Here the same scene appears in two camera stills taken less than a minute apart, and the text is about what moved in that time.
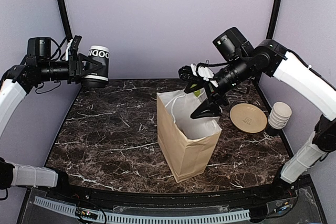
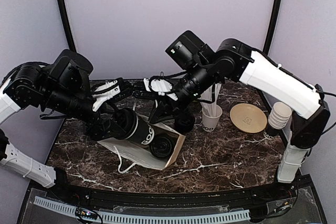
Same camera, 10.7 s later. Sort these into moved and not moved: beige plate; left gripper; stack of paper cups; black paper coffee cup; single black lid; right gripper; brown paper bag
Moved: right gripper; left gripper; single black lid; brown paper bag; black paper coffee cup
Not moved: beige plate; stack of paper cups
